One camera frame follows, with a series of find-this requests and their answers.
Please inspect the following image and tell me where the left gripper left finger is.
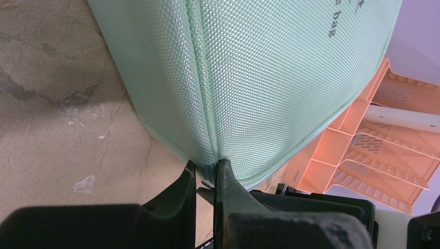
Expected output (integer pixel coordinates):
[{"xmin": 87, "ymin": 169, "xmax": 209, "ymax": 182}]
[{"xmin": 1, "ymin": 161, "xmax": 196, "ymax": 248}]

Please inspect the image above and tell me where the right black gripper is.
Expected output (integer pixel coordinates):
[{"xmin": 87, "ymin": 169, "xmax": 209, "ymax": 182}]
[{"xmin": 197, "ymin": 184, "xmax": 379, "ymax": 249}]

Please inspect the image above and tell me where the mint green storage case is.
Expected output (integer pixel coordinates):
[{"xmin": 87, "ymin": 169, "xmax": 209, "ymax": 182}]
[{"xmin": 88, "ymin": 1, "xmax": 402, "ymax": 189}]

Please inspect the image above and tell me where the peach plastic organizer basket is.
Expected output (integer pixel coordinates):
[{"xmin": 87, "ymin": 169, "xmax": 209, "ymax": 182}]
[{"xmin": 282, "ymin": 59, "xmax": 439, "ymax": 214}]

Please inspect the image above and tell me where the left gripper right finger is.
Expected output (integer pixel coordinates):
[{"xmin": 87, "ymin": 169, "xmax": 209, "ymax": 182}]
[{"xmin": 214, "ymin": 159, "xmax": 373, "ymax": 248}]

